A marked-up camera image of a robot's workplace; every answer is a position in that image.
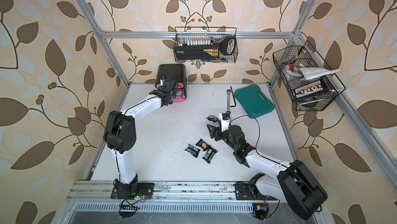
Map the pink drawer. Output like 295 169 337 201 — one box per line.
173 83 186 103

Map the black cookie packet orange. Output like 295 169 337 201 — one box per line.
196 139 211 152

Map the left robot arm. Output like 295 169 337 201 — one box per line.
103 77 184 199

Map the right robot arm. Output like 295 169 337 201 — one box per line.
207 124 328 220

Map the black drawer cabinet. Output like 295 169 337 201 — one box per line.
155 64 187 97

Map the small black round object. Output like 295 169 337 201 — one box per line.
207 115 219 123

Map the silver ratchet wrench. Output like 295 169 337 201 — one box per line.
226 89 231 113

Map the black hex key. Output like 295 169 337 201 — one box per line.
230 86 237 108

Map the green plastic tool case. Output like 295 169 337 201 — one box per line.
234 84 275 119

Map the black yellow tool box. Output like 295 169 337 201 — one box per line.
173 36 238 63

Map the white paper in basket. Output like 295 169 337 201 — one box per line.
297 67 340 80

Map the drill bit set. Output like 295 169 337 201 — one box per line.
293 80 329 99

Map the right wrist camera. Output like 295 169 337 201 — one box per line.
219 111 231 132

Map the back wire basket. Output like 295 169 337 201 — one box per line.
173 26 238 63

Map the wire basket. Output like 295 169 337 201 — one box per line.
273 41 346 111
173 26 238 63

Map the right wire basket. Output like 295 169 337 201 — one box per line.
273 41 346 111

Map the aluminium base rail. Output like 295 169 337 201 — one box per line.
66 181 281 203

